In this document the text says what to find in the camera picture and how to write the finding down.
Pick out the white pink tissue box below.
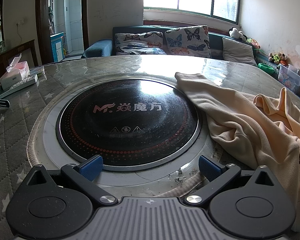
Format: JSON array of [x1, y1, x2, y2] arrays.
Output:
[[0, 53, 30, 90]]

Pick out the pink green plush toy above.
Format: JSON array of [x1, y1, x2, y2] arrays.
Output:
[[246, 39, 261, 50]]

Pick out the panda plush toy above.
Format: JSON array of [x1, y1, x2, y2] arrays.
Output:
[[228, 27, 248, 42]]

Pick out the round black induction cooktop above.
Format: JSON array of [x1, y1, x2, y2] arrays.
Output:
[[56, 78, 203, 168]]

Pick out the dark wooden cabinet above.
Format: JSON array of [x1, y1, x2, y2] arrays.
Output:
[[0, 39, 38, 85]]

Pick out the brown green plush toys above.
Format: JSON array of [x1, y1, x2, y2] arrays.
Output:
[[268, 52, 288, 67]]

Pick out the green white small box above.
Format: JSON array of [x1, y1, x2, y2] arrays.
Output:
[[29, 66, 45, 77]]

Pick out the clear plastic storage box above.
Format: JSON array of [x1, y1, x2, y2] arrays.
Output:
[[277, 64, 300, 93]]

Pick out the white remote control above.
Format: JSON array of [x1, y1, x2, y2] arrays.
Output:
[[0, 74, 38, 99]]

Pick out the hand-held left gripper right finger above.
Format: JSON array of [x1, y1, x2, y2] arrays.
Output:
[[184, 155, 275, 205]]

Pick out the small blue cabinet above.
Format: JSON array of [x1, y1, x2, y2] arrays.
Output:
[[50, 32, 65, 61]]

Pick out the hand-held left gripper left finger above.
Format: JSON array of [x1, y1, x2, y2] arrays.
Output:
[[26, 155, 118, 205]]

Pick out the grey pillow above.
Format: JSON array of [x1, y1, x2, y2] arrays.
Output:
[[222, 37, 258, 67]]

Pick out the green plastic bowl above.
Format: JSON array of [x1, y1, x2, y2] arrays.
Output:
[[258, 64, 275, 74]]

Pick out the blue corner sofa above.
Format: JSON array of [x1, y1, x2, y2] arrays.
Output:
[[81, 26, 300, 94]]

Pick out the dark wooden door frame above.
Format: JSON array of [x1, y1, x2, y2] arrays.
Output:
[[36, 0, 88, 64]]

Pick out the upright butterfly print pillow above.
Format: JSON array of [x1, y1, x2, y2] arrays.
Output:
[[165, 25, 212, 58]]

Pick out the cream sweatshirt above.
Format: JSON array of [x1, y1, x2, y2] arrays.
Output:
[[174, 72, 300, 225]]

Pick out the flat butterfly print pillow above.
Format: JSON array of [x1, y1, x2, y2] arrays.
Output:
[[114, 32, 167, 55]]

